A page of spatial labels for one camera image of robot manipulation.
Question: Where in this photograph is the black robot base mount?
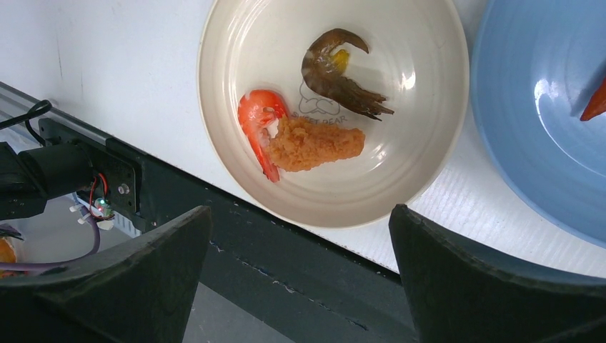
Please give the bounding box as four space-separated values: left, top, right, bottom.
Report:
41 119 418 342

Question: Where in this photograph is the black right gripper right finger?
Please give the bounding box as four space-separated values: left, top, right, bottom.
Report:
389 204 605 342

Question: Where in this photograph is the orange fried food piece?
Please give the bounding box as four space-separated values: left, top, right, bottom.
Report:
267 117 366 172

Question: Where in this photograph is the orange toy food piece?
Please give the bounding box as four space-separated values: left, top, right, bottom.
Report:
580 79 606 121

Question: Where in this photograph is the brown toy shrimp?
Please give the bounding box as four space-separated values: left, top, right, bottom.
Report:
301 28 394 120

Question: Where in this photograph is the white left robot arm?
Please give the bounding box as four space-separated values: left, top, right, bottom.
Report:
1 142 94 220

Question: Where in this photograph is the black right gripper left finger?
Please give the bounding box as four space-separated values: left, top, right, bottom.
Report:
1 206 212 342

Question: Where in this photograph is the blue round plate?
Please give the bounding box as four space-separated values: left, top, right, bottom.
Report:
470 1 605 246

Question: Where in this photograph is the cream round plate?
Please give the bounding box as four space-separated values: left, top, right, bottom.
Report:
198 1 470 228

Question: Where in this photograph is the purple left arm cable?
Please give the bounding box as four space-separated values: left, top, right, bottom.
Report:
0 203 102 274

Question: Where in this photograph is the red toy shrimp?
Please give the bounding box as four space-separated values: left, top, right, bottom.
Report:
237 89 288 182

